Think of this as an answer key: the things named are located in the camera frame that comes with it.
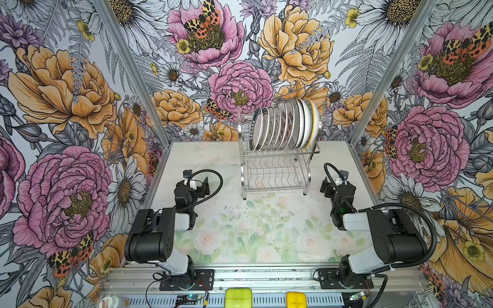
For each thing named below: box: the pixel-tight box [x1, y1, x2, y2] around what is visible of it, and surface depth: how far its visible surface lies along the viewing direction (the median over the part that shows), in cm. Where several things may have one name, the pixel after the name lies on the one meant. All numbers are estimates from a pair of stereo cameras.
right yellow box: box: [286, 291, 308, 308], surface depth 71 cm
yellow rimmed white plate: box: [303, 98, 320, 150], surface depth 71 cm
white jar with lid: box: [98, 295, 121, 308], surface depth 63 cm
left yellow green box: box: [224, 288, 253, 308], surface depth 71 cm
